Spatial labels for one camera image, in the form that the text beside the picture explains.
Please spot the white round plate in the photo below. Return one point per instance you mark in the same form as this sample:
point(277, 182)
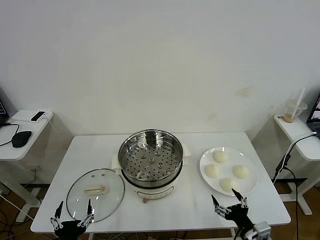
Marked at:
point(226, 172)

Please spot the black laptop beside cup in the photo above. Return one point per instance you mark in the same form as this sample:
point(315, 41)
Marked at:
point(315, 112)

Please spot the clear plastic drink cup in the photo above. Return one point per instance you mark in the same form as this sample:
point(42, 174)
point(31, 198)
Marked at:
point(291, 112)

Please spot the stainless steel steamer basket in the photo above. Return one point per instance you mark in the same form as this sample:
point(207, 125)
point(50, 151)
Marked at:
point(150, 162)

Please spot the black flat floor bar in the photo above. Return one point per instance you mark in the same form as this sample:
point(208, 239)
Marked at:
point(291, 181)

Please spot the white device with black screen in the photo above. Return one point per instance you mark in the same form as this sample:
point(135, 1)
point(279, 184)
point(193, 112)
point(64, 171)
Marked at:
point(38, 116)

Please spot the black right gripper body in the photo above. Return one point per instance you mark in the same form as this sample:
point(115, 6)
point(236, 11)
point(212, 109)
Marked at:
point(240, 216)

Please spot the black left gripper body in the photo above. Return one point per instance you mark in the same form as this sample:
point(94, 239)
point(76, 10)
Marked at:
point(70, 228)

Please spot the white steamed baozi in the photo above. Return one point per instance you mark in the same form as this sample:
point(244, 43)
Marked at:
point(241, 172)
point(227, 184)
point(212, 171)
point(220, 156)

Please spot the wall power socket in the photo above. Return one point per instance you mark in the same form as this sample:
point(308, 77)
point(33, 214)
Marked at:
point(35, 168)

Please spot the white side desk with mouse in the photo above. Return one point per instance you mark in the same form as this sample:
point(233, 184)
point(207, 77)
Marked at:
point(37, 130)

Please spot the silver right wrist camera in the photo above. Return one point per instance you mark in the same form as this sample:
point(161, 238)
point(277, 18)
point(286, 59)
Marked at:
point(262, 228)

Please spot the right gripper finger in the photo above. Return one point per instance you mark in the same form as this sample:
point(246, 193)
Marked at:
point(221, 210)
point(243, 202)

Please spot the black laptop beside mouse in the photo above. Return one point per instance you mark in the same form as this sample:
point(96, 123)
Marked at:
point(3, 110)

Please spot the black computer mouse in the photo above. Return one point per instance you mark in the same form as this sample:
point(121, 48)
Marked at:
point(21, 138)

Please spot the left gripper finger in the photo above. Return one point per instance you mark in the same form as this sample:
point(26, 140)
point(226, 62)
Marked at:
point(89, 208)
point(59, 211)

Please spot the cream white electric cooker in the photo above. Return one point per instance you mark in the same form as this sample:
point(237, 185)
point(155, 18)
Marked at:
point(152, 191)

